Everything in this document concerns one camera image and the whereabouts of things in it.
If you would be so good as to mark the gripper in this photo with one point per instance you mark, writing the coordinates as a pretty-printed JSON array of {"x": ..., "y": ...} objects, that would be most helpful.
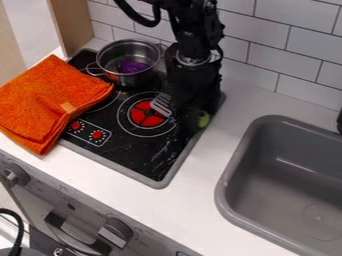
[{"x": 193, "y": 83}]

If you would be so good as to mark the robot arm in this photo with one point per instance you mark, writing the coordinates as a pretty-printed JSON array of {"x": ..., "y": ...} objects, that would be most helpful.
[{"x": 196, "y": 23}]

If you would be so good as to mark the green spatula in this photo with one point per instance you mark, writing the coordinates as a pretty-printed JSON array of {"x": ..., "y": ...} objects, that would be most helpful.
[{"x": 162, "y": 104}]

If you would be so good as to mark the silver pot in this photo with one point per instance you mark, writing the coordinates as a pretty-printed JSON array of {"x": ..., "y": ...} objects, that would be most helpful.
[{"x": 141, "y": 50}]

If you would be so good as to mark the purple toy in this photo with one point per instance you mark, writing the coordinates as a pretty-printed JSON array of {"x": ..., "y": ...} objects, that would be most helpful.
[{"x": 132, "y": 66}]

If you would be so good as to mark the toy stove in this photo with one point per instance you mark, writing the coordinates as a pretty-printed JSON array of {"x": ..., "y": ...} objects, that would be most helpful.
[{"x": 133, "y": 156}]

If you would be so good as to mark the toy sink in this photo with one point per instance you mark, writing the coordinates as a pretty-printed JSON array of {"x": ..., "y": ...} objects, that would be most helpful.
[{"x": 285, "y": 186}]

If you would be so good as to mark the orange cloth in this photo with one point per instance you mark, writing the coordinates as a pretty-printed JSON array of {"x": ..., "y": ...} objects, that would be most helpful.
[{"x": 42, "y": 100}]

